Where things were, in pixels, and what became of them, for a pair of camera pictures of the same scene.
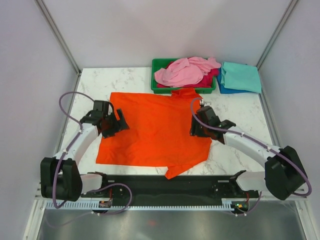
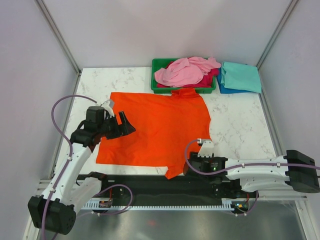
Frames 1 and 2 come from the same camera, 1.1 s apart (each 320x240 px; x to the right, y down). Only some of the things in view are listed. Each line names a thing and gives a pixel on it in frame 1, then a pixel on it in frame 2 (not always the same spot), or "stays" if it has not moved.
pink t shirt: (186, 72) stays
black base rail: (170, 188) stays
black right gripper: (194, 129) to (193, 157)
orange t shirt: (159, 133) stays
